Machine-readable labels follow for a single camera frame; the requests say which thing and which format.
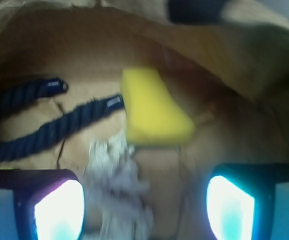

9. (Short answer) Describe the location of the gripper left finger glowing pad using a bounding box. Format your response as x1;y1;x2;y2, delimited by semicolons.
0;169;85;240

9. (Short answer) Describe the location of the dark blue twisted rope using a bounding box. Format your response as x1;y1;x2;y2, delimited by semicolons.
0;77;124;163

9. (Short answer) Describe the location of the brown paper bag container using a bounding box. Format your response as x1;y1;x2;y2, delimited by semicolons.
0;0;289;240

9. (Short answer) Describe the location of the yellow and green sponge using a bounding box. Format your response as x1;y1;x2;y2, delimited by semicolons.
120;67;195;146

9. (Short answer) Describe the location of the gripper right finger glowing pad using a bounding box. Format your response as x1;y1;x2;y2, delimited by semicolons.
205;163;289;240

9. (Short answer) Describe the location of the crumpled white paper towel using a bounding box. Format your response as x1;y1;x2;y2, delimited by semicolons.
81;130;154;240

